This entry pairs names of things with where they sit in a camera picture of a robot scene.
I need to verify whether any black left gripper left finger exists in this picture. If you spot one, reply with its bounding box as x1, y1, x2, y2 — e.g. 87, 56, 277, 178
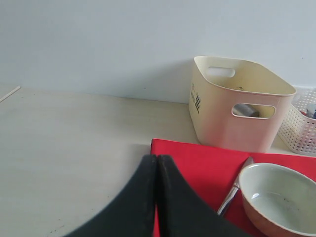
66, 155, 157, 237

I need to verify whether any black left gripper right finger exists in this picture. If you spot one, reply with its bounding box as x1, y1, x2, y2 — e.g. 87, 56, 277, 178
157, 155, 244, 237

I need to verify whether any steel table knife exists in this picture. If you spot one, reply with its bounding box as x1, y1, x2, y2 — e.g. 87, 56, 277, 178
217, 157, 254, 216

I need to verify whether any white enamel bowl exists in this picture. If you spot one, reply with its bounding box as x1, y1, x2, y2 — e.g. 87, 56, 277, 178
239, 163, 316, 237

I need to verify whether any steel cup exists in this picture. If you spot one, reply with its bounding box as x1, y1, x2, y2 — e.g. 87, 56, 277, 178
232, 103, 260, 118

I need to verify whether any blue white milk carton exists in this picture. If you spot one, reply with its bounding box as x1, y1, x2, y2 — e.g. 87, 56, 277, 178
306, 104, 316, 119

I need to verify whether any red table cloth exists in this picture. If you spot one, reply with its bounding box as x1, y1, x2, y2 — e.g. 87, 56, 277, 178
151, 139, 316, 237

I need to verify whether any cream plastic bin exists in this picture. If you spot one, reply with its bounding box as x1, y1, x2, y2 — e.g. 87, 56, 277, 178
189, 56, 296, 153

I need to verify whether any white perforated plastic basket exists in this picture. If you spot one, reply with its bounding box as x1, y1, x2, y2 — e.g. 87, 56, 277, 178
278, 86, 316, 157

